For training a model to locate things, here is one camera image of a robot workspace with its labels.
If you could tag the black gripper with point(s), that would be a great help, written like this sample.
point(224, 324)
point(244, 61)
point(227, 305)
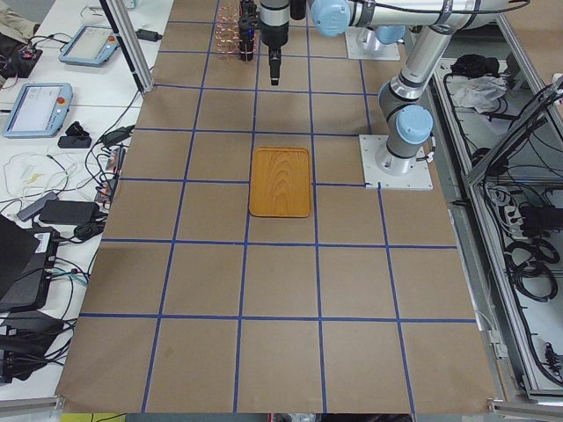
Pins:
point(274, 39)

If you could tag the dark wine bottle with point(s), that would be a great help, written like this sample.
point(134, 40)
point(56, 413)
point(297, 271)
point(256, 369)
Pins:
point(297, 9)
point(247, 24)

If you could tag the wooden tray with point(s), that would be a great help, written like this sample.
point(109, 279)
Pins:
point(280, 185)

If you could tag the black power adapter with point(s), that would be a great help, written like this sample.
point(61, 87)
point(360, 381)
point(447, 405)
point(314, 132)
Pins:
point(149, 35)

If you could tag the teach pendant far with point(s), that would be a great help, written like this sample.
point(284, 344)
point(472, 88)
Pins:
point(92, 46)

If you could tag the teach pendant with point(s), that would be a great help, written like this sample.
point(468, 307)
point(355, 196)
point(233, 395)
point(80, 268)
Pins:
point(92, 46)
point(39, 110)

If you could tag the teach pendant near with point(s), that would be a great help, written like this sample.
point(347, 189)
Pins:
point(39, 110)

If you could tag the black power brick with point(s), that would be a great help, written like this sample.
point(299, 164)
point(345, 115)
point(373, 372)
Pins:
point(68, 212)

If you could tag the copper wire bottle basket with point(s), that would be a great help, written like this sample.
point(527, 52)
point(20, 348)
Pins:
point(227, 32)

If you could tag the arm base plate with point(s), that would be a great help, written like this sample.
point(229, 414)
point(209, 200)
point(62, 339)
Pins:
point(382, 170)
point(353, 50)

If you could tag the aluminium frame post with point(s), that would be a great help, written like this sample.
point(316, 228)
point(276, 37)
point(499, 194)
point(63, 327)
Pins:
point(118, 18)

